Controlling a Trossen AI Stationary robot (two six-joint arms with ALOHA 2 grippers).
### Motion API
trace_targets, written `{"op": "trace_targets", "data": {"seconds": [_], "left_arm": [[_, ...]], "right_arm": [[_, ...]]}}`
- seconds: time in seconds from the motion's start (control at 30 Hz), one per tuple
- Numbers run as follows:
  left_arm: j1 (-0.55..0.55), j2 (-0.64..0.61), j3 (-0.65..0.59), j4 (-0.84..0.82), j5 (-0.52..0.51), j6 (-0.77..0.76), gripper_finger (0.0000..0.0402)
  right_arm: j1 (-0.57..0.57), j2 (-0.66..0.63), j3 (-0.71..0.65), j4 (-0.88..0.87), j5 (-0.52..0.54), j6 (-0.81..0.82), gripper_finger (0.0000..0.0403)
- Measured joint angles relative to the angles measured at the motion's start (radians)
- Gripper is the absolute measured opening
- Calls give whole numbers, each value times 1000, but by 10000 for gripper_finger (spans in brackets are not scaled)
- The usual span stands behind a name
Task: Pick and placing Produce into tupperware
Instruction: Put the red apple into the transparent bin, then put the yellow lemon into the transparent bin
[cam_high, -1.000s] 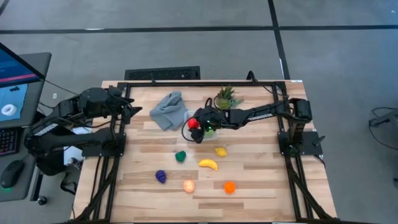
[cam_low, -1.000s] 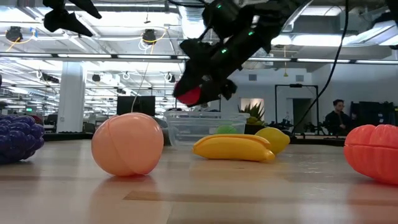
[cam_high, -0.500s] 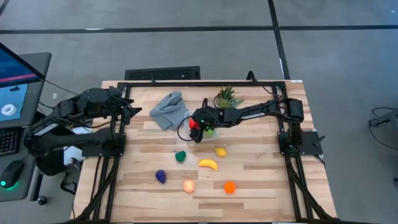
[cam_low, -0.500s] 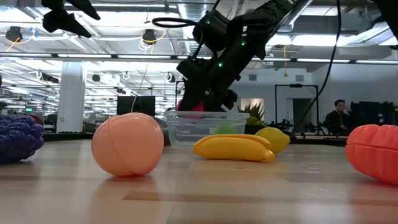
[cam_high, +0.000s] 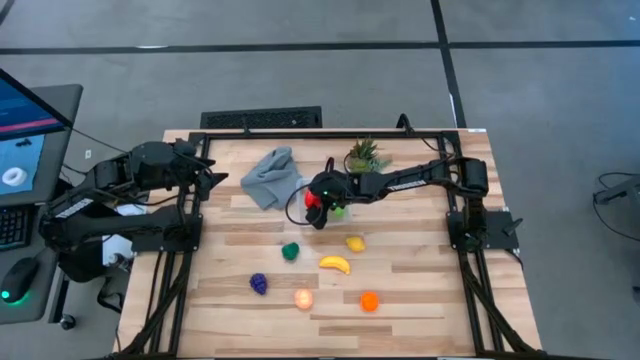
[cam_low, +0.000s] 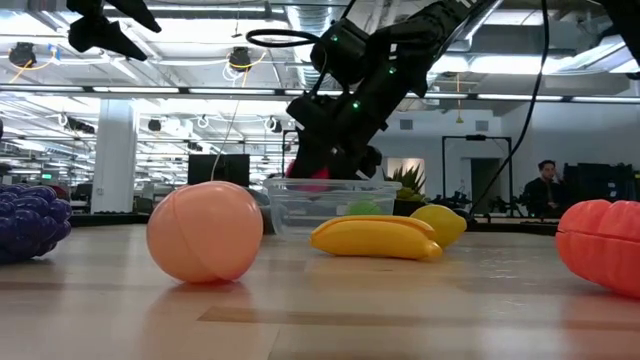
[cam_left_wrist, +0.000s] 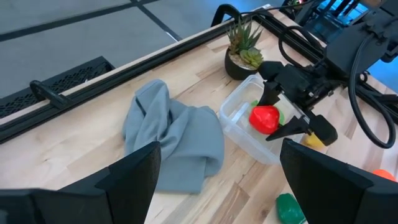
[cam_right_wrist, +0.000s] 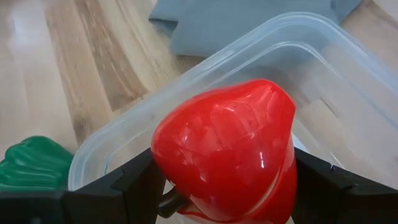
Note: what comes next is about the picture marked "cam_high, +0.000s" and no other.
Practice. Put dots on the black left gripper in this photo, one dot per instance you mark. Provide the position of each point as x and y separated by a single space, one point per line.
190 162

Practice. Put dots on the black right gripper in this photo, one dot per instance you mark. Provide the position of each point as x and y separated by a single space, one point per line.
335 187

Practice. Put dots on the red toy fruit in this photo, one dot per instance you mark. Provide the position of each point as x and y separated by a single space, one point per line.
312 200

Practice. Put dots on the light green toy fruit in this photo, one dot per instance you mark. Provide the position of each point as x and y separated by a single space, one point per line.
339 212

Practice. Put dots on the dark green toy bell pepper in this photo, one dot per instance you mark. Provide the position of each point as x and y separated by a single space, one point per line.
290 251

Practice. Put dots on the yellow toy lemon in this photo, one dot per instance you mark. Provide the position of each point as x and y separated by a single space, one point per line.
355 244

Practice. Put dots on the yellow toy banana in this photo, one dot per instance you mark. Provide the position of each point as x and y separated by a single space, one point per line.
336 263

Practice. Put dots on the peach coloured toy fruit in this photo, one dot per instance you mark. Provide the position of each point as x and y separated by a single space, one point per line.
303 299

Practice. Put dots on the purple toy grapes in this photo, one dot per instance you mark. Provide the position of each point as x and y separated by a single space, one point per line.
258 284

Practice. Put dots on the orange toy orange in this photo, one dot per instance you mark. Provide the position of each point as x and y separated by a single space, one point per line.
369 302

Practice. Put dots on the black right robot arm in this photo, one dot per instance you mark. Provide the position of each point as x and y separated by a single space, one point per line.
400 182

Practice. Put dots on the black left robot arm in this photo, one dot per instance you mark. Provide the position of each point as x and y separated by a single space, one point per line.
100 220

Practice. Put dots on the clear plastic container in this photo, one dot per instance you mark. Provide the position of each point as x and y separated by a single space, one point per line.
348 220

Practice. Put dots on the grey cloth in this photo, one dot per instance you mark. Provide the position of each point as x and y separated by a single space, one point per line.
270 180

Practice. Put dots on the small potted succulent plant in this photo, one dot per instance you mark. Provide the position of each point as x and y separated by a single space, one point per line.
364 152

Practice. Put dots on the black floor vent grille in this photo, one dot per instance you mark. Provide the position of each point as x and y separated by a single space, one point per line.
260 118

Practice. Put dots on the white paper sheet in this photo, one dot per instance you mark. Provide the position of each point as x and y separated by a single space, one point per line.
112 248

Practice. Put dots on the grey desk top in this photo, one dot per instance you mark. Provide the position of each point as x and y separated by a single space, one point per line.
65 105

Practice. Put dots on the computer monitor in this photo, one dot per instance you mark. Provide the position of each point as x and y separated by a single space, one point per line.
20 150

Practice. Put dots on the black keyboard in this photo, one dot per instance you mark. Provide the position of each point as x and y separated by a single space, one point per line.
12 227

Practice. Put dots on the black caster wheel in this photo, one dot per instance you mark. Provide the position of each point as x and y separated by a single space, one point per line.
67 322

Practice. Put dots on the grey keyboard tray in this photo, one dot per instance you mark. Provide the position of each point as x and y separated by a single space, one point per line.
45 300

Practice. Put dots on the black computer mouse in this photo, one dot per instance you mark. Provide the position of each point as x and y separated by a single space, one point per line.
19 279

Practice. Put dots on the grey equipment leg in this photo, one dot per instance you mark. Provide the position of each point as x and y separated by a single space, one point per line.
620 192

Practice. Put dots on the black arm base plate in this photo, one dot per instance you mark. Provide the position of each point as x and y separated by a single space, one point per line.
150 245
500 226

